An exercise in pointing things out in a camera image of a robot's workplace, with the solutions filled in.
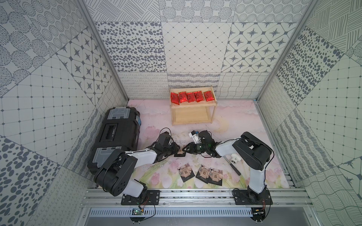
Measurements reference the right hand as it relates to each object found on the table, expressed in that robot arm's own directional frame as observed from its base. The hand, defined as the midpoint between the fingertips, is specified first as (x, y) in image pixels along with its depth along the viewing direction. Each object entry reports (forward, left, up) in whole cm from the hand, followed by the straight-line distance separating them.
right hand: (184, 150), depth 90 cm
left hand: (+3, +3, +2) cm, 5 cm away
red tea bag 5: (+28, -16, +23) cm, 39 cm away
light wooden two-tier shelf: (+32, -6, 0) cm, 33 cm away
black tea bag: (-2, +3, -1) cm, 3 cm away
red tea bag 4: (+28, -9, +23) cm, 37 cm away
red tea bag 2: (+27, +1, +23) cm, 36 cm away
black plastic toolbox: (+5, +37, +17) cm, 41 cm away
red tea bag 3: (+27, -4, +23) cm, 36 cm away
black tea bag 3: (-14, -11, -1) cm, 18 cm away
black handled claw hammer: (-9, -30, -2) cm, 31 cm away
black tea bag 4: (-15, -19, -2) cm, 24 cm away
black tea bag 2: (-13, -1, -1) cm, 13 cm away
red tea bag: (+26, +7, +23) cm, 35 cm away
